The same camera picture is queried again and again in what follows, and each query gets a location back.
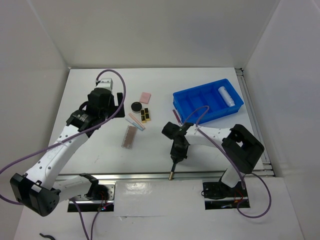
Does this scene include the black gold eyeliner pencil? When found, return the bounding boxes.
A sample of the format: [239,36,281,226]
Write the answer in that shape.
[168,163,177,181]

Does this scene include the red lip gloss tube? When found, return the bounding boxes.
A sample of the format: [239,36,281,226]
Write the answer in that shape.
[172,109,182,126]

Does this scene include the white lotion bottle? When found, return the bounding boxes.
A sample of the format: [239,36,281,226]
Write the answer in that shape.
[218,86,235,107]

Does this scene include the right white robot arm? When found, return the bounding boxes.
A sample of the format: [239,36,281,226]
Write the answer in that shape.
[161,121,265,196]

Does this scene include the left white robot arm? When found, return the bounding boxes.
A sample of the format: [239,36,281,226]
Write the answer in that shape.
[10,78,124,217]

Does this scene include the pink slim makeup tube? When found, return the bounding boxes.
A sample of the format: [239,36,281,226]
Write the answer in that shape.
[128,113,144,128]

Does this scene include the white blue makeup pen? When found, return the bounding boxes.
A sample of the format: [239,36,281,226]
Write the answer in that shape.
[125,118,145,131]

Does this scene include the black round powder jar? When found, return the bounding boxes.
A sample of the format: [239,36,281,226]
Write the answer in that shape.
[130,101,143,114]

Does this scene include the brown eyeshadow palette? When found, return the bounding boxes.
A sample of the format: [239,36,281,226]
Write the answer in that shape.
[121,125,138,150]

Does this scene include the black gold lipstick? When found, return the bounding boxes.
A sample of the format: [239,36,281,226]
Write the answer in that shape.
[140,109,147,124]
[144,108,151,122]

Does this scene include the blue plastic organizer bin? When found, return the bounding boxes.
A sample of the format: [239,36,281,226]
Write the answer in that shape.
[173,78,244,124]

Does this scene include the black hook bottom left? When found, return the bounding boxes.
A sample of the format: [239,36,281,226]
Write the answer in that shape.
[39,233,56,240]

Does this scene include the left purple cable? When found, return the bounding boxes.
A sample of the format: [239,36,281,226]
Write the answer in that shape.
[0,69,127,240]

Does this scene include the purple cable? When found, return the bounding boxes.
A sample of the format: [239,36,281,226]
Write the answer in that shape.
[0,69,127,240]
[183,105,272,220]

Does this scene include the aluminium rail front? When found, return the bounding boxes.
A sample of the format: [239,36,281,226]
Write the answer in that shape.
[56,170,226,181]

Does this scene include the aluminium rail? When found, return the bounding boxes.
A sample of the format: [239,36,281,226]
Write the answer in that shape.
[56,170,226,181]
[235,68,275,177]

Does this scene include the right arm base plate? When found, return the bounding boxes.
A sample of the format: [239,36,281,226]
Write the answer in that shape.
[201,181,250,210]

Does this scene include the aluminium rail right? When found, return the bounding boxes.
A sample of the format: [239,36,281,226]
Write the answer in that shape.
[235,68,275,177]

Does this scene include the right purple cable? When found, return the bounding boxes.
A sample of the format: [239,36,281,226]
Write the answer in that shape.
[183,105,272,220]

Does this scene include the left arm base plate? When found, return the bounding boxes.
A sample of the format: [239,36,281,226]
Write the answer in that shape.
[74,181,116,213]

